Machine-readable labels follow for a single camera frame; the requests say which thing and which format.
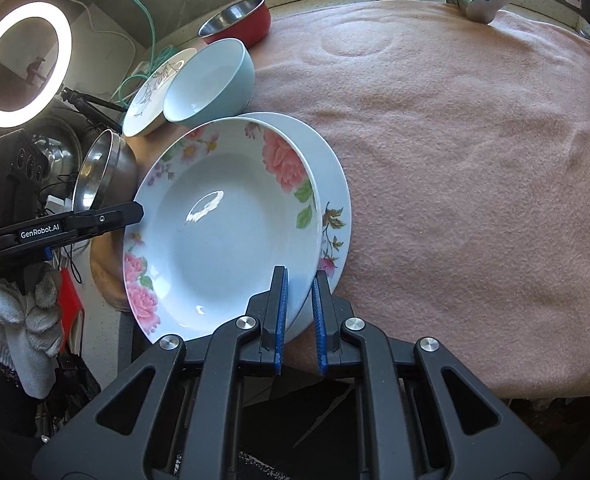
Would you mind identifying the white power adapter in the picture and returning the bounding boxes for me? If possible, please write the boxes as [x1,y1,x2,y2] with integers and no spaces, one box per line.
[45,195,74,215]

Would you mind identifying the white cable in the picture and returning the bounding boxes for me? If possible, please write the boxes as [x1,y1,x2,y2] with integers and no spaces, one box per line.
[40,0,143,48]

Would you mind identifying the steel pot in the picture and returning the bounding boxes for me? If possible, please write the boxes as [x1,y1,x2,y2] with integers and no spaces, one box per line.
[29,117,84,183]

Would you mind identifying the wide floral plate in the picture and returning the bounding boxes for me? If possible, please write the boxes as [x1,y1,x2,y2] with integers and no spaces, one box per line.
[245,111,352,296]

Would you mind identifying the light blue bowl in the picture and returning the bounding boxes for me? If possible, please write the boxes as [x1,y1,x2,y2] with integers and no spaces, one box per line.
[162,38,256,128]

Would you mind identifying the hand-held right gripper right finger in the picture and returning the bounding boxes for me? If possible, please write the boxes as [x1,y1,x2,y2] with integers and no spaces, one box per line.
[312,270,560,480]

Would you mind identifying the pink towel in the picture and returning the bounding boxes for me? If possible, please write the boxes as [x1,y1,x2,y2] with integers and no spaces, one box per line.
[245,0,590,403]

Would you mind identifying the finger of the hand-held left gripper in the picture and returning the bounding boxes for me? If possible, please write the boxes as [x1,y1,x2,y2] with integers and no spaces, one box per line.
[72,202,144,236]

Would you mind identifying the red bowl steel inside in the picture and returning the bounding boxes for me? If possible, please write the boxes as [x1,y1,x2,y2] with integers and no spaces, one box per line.
[197,0,272,51]

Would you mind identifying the white plate grey leaf print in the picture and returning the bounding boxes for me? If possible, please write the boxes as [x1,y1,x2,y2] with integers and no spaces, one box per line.
[122,48,198,137]

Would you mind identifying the stainless steel bowl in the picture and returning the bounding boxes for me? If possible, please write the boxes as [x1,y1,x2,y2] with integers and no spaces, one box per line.
[72,129,138,213]

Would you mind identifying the ring light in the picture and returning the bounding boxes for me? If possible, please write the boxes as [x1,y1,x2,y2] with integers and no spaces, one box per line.
[0,0,73,128]

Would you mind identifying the black tripod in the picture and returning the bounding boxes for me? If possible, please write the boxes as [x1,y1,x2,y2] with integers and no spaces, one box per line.
[60,87,127,136]

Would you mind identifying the person's left hand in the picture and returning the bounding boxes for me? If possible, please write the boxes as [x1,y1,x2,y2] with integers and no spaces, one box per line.
[0,265,64,401]

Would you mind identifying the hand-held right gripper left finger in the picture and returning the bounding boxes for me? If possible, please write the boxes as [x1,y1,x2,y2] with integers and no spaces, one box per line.
[32,265,290,480]

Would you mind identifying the deep floral plate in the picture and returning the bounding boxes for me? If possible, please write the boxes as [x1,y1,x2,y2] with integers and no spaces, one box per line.
[122,117,322,346]

